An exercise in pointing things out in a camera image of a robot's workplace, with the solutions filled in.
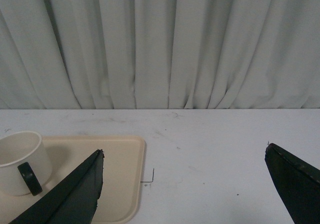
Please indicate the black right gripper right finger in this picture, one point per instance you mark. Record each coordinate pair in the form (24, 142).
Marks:
(296, 182)

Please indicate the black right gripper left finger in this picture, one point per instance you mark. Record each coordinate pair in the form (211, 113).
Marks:
(74, 199)

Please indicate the white smiley mug black handle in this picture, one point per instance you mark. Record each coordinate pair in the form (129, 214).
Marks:
(25, 165)

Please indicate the beige plastic tray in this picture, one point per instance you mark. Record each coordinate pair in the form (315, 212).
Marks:
(122, 170)

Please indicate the grey curtain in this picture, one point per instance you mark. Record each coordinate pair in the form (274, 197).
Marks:
(159, 54)

